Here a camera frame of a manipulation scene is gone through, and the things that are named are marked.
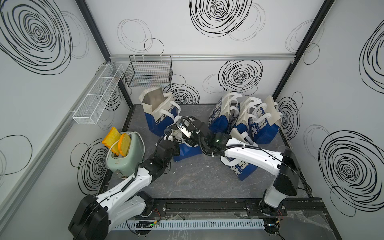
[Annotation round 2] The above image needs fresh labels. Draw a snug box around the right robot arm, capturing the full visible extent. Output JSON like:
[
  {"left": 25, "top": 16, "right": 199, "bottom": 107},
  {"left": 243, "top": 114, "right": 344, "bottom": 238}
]
[{"left": 169, "top": 117, "right": 301, "bottom": 216}]

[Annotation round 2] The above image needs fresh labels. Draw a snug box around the mint green toaster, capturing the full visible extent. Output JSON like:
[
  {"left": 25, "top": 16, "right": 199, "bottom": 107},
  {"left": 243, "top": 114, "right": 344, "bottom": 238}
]
[{"left": 106, "top": 132, "right": 146, "bottom": 179}]

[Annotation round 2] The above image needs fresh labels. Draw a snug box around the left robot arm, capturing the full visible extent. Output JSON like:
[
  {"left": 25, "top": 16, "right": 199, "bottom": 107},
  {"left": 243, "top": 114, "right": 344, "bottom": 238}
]
[{"left": 68, "top": 134, "right": 180, "bottom": 240}]

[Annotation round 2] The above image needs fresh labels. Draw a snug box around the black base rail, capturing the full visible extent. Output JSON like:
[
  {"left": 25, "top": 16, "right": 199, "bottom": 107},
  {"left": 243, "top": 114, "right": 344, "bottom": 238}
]
[{"left": 118, "top": 198, "right": 326, "bottom": 219}]

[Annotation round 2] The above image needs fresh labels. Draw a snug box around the black wire basket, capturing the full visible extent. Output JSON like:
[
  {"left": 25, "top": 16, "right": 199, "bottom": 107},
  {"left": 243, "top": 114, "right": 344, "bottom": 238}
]
[{"left": 124, "top": 55, "right": 173, "bottom": 88}]

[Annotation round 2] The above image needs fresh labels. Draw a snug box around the blue beige takeout bag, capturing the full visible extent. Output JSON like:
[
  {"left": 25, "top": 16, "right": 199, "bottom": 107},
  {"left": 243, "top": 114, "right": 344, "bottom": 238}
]
[
  {"left": 168, "top": 116, "right": 202, "bottom": 162},
  {"left": 220, "top": 128, "right": 258, "bottom": 181},
  {"left": 228, "top": 97, "right": 262, "bottom": 135},
  {"left": 249, "top": 96, "right": 283, "bottom": 145},
  {"left": 139, "top": 88, "right": 181, "bottom": 137},
  {"left": 208, "top": 92, "right": 243, "bottom": 133}
]

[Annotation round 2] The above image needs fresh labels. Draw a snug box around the rear yellow toast slice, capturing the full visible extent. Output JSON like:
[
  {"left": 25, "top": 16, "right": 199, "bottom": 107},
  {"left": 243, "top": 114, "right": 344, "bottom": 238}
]
[{"left": 102, "top": 127, "right": 121, "bottom": 148}]

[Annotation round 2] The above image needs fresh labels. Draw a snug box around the yellow toast slice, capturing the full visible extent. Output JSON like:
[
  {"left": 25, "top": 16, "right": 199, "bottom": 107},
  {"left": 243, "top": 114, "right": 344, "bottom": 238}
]
[
  {"left": 102, "top": 127, "right": 121, "bottom": 148},
  {"left": 118, "top": 133, "right": 131, "bottom": 157}
]

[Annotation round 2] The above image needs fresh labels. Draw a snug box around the front yellow toast slice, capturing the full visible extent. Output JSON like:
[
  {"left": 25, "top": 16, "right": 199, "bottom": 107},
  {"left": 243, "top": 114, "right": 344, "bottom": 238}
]
[{"left": 118, "top": 133, "right": 131, "bottom": 157}]

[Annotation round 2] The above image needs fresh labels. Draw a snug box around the slotted grey cable duct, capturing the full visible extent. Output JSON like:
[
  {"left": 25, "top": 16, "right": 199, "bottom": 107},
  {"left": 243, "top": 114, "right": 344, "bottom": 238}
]
[{"left": 114, "top": 219, "right": 265, "bottom": 232}]

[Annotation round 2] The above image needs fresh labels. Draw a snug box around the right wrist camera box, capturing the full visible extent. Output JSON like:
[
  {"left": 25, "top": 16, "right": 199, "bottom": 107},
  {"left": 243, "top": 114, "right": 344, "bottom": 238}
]
[{"left": 175, "top": 119, "right": 192, "bottom": 138}]

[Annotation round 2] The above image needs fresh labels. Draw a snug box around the white wire mesh shelf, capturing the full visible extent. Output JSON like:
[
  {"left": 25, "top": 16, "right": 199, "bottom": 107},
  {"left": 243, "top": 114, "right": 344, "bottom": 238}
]
[{"left": 73, "top": 63, "right": 124, "bottom": 125}]

